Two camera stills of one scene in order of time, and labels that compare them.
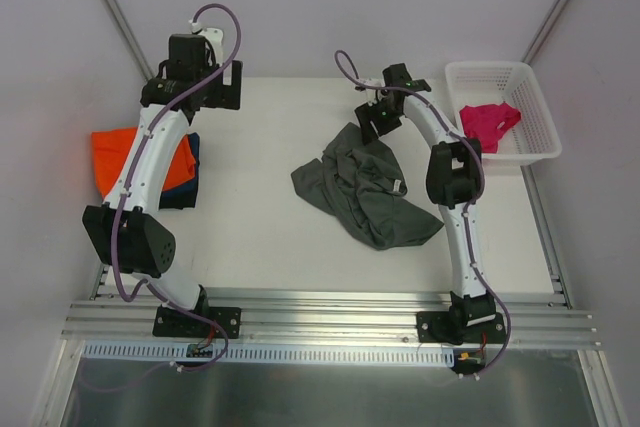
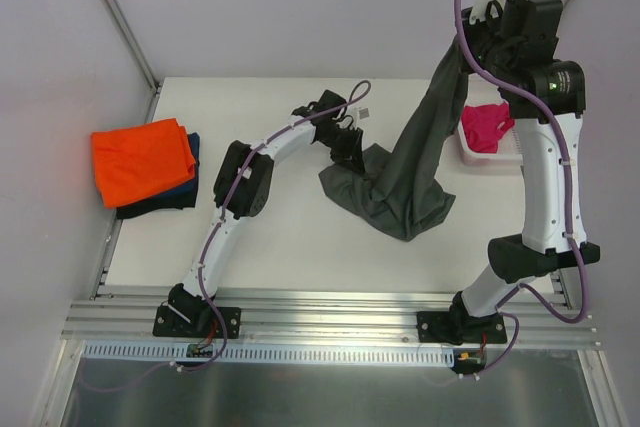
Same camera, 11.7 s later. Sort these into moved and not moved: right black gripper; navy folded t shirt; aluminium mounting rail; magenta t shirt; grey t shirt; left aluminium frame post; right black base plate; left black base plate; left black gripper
Moved: grey t shirt; left black gripper; right black gripper
Not moved: left aluminium frame post; left black base plate; aluminium mounting rail; magenta t shirt; right black base plate; navy folded t shirt
